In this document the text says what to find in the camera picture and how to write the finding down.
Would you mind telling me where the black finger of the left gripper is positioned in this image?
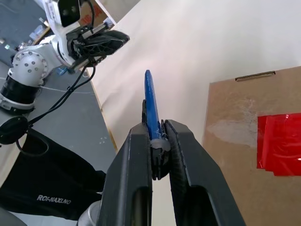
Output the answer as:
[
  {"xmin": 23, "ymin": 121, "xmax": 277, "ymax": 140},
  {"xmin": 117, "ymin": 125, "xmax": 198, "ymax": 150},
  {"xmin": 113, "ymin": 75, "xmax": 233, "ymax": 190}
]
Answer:
[{"xmin": 82, "ymin": 30, "xmax": 131, "ymax": 57}]

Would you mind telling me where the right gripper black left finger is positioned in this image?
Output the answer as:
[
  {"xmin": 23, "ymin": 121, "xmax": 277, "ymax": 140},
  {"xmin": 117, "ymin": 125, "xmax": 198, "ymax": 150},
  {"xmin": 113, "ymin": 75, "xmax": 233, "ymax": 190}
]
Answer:
[{"xmin": 97, "ymin": 123, "xmax": 154, "ymax": 226}]

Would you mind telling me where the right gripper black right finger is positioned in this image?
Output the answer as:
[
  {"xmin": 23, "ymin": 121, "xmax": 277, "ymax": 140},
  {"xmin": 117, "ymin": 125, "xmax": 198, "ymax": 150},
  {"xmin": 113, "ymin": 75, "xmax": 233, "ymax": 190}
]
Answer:
[{"xmin": 164, "ymin": 119, "xmax": 247, "ymax": 226}]

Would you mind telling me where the brown cardboard box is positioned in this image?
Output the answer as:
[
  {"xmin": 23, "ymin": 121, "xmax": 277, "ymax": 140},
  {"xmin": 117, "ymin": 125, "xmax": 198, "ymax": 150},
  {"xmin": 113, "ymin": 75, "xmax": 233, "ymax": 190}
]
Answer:
[{"xmin": 201, "ymin": 66, "xmax": 301, "ymax": 226}]

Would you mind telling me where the blue box cutter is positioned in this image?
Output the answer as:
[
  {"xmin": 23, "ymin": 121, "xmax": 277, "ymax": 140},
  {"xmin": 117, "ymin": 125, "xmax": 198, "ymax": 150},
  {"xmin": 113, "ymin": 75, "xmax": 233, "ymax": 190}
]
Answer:
[{"xmin": 141, "ymin": 69, "xmax": 171, "ymax": 181}]

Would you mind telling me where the cardboard box with red print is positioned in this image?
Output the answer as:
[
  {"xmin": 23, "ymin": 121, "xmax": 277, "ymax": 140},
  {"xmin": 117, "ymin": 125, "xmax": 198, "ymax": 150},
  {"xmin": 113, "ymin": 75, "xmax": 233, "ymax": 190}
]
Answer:
[{"xmin": 79, "ymin": 0, "xmax": 118, "ymax": 32}]

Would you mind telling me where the red adhesive tape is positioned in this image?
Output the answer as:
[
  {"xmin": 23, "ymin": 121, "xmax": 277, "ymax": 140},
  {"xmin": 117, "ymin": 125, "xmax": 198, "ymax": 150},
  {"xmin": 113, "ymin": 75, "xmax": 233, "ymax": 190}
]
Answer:
[{"xmin": 256, "ymin": 113, "xmax": 301, "ymax": 177}]

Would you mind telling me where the wooden cluttered table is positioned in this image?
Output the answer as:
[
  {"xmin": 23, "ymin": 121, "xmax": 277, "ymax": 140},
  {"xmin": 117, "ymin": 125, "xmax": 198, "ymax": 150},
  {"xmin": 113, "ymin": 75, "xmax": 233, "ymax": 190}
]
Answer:
[{"xmin": 28, "ymin": 19, "xmax": 56, "ymax": 46}]

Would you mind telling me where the silver robot body part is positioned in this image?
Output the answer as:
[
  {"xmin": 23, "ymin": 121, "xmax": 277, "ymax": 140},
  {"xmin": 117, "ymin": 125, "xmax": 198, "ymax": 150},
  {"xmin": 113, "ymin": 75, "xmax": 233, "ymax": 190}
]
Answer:
[{"xmin": 78, "ymin": 200, "xmax": 104, "ymax": 226}]

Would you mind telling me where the black robot torso cover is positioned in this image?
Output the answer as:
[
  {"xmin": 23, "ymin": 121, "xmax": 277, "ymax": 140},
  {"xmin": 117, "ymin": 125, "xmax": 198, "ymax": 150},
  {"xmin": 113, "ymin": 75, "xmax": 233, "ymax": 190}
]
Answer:
[{"xmin": 0, "ymin": 126, "xmax": 107, "ymax": 222}]

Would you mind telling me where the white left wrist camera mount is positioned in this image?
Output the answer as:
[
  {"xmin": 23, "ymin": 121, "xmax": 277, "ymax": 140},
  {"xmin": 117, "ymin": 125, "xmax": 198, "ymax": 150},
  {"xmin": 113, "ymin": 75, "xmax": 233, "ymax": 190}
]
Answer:
[{"xmin": 44, "ymin": 0, "xmax": 82, "ymax": 69}]

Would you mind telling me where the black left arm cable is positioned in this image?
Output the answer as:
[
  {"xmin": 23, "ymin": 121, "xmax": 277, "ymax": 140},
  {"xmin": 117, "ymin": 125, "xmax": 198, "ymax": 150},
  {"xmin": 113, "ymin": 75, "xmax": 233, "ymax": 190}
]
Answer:
[{"xmin": 16, "ymin": 56, "xmax": 97, "ymax": 157}]

